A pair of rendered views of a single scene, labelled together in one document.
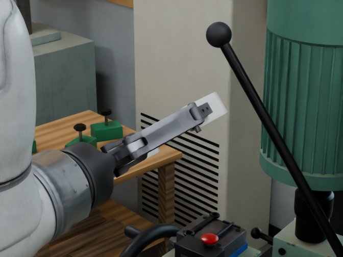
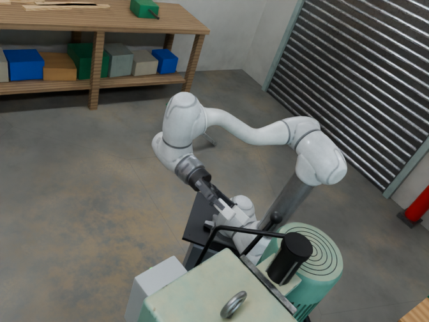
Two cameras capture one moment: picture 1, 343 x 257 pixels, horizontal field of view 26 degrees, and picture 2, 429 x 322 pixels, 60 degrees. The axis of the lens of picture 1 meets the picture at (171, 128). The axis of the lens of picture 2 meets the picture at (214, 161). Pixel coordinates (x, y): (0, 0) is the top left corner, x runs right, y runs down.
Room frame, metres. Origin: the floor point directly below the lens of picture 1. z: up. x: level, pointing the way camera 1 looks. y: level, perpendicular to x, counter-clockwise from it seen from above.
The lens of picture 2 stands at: (0.70, -0.82, 2.12)
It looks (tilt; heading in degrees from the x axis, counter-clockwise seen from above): 37 degrees down; 87
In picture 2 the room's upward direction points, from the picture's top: 20 degrees clockwise
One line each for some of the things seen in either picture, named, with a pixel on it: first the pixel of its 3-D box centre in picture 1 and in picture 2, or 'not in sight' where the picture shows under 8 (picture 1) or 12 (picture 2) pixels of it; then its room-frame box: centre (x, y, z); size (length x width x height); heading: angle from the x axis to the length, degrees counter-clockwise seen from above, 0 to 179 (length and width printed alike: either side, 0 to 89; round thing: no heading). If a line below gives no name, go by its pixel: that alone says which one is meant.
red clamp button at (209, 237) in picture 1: (209, 238); not in sight; (1.09, -0.07, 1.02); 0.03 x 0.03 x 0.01
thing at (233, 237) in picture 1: (207, 242); not in sight; (1.13, -0.06, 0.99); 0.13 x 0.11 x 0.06; 142
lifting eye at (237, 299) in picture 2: not in sight; (233, 305); (0.84, -0.45, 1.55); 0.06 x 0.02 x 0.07; 52
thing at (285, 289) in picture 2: not in sight; (279, 270); (0.93, -0.33, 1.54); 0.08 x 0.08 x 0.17; 52
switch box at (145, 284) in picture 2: not in sight; (156, 297); (0.71, -0.39, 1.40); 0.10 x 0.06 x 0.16; 52
